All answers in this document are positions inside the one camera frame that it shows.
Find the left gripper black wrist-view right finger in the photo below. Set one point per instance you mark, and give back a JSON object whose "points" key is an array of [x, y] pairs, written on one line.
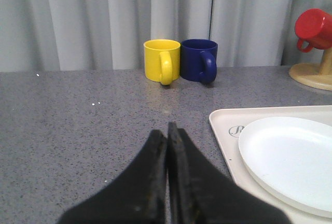
{"points": [[200, 193]]}

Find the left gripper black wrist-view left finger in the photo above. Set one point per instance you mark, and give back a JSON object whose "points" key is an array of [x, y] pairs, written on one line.
{"points": [[137, 195]]}

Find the white round plate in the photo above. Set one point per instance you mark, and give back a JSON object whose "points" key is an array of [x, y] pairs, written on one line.
{"points": [[290, 158]]}

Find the cream rabbit serving tray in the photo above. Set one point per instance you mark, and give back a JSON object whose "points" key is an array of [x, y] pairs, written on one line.
{"points": [[227, 125]]}

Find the dark blue mug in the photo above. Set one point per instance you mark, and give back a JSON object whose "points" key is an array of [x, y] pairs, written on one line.
{"points": [[198, 60]]}

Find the yellow mug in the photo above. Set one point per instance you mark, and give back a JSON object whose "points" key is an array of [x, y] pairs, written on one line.
{"points": [[162, 60]]}

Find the wooden mug tree stand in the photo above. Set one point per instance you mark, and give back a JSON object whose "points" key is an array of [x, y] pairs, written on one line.
{"points": [[313, 74]]}

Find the grey curtain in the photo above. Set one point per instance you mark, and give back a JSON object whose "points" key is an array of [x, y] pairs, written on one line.
{"points": [[63, 35]]}

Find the red mug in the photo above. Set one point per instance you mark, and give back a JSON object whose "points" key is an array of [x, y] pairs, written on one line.
{"points": [[313, 29]]}

